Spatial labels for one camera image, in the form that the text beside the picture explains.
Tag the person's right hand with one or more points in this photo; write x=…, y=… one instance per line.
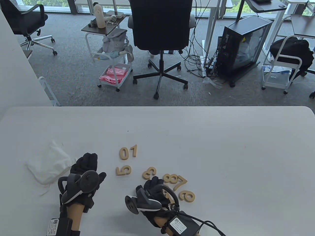
x=153, y=186

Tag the person's left hand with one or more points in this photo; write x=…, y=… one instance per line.
x=86, y=162

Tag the oval wooden number block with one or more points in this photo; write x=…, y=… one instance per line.
x=121, y=154

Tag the straight wooden number block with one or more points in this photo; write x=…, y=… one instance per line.
x=134, y=152

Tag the person's left forearm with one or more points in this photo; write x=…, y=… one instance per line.
x=75, y=216

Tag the clear plastic bag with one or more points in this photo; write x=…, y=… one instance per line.
x=211, y=82

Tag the grey handheld controller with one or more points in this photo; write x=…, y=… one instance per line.
x=89, y=180
x=147, y=202

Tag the black wrist sensor box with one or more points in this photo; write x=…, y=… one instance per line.
x=182, y=225
x=64, y=226

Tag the pink packets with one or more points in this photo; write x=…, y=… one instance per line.
x=113, y=75

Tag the white metal rack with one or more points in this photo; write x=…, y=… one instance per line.
x=43, y=81

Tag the light blue pouch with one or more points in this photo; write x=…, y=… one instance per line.
x=108, y=56

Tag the grey backpack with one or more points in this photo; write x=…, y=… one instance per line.
x=114, y=40

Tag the white cart with dark top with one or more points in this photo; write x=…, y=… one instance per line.
x=112, y=28

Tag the cream cylindrical bottle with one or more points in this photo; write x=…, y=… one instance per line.
x=99, y=17

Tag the white flat box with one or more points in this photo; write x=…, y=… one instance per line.
x=118, y=14

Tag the black chair with chrome base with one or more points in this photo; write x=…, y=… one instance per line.
x=27, y=22

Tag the black high-back office chair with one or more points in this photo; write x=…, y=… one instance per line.
x=160, y=24

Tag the white rolling cart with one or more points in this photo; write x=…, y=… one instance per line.
x=274, y=84

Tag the white desk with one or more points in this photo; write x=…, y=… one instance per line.
x=212, y=24
x=276, y=27

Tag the black computer tower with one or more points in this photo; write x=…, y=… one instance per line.
x=246, y=27

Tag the black backpack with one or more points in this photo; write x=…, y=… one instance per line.
x=292, y=48

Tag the black desk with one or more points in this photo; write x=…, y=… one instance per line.
x=265, y=6

